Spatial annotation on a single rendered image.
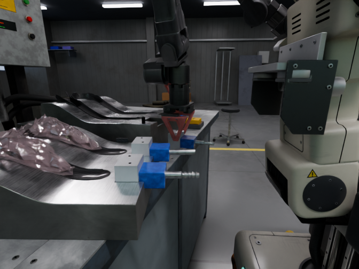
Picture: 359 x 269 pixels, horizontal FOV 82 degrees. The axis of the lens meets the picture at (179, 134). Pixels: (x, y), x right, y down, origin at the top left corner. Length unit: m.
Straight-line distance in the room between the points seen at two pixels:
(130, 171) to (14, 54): 1.11
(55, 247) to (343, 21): 0.62
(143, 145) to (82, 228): 0.18
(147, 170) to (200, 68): 8.49
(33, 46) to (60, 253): 1.22
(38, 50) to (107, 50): 8.15
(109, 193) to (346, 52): 0.57
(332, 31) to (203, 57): 8.30
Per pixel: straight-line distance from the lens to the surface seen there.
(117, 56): 9.36
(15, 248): 0.36
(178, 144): 0.59
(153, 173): 0.32
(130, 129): 0.58
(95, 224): 0.31
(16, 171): 0.37
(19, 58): 1.37
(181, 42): 0.53
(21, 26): 1.41
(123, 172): 0.33
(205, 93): 8.80
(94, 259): 0.32
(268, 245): 1.13
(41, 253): 0.34
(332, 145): 0.61
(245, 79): 8.50
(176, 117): 0.54
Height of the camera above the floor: 1.01
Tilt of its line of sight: 15 degrees down
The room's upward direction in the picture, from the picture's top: straight up
